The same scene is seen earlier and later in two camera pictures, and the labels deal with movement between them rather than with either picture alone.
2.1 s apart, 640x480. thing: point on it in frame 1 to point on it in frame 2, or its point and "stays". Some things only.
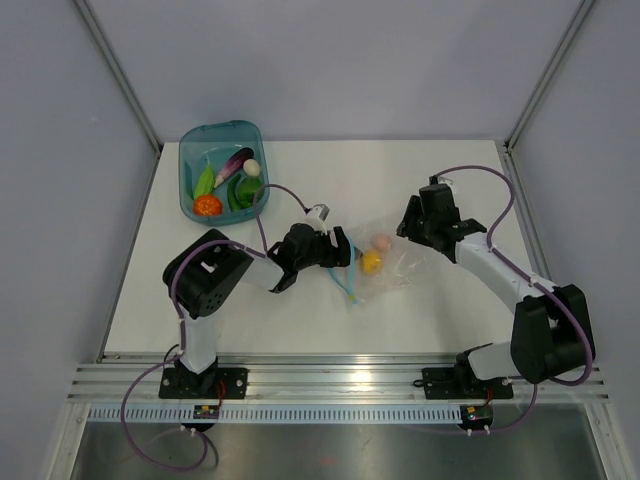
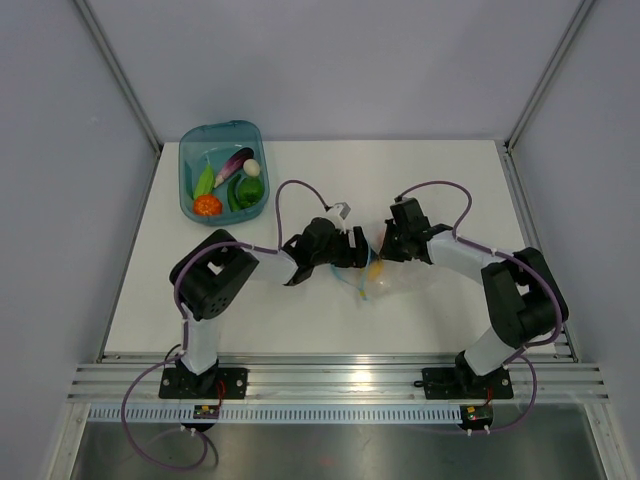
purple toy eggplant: x=234 y=165 stays
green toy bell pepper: x=248 y=189 stays
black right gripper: x=407 y=227 to x=387 y=251
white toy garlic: x=251 y=167 stays
